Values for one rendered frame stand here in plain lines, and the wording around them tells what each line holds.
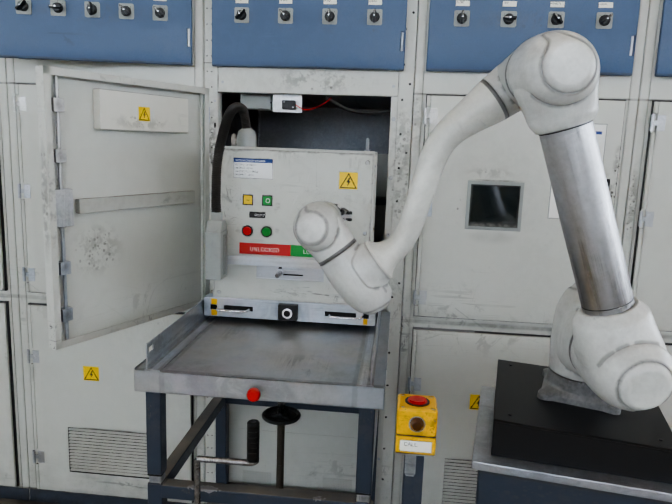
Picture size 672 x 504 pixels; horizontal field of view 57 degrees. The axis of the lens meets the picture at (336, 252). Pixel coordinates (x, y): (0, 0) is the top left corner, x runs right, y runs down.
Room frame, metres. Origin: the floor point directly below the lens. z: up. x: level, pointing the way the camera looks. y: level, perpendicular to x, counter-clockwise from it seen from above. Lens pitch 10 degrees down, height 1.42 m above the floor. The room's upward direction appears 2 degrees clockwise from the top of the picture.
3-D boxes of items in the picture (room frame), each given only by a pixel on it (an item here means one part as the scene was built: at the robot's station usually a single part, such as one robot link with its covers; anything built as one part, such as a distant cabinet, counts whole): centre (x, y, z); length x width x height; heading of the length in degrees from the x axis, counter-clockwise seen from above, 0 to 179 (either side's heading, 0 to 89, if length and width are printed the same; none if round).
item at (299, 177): (1.87, 0.14, 1.15); 0.48 x 0.01 x 0.48; 84
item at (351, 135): (2.49, 0.08, 1.18); 0.78 x 0.69 x 0.79; 174
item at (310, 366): (1.76, 0.15, 0.82); 0.68 x 0.62 x 0.06; 174
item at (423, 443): (1.19, -0.18, 0.85); 0.08 x 0.08 x 0.10; 84
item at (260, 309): (1.88, 0.14, 0.90); 0.54 x 0.05 x 0.06; 84
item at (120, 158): (1.88, 0.62, 1.21); 0.63 x 0.07 x 0.74; 151
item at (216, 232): (1.82, 0.36, 1.09); 0.08 x 0.05 x 0.17; 174
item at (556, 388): (1.45, -0.61, 0.87); 0.22 x 0.18 x 0.06; 158
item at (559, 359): (1.41, -0.61, 1.00); 0.18 x 0.16 x 0.22; 178
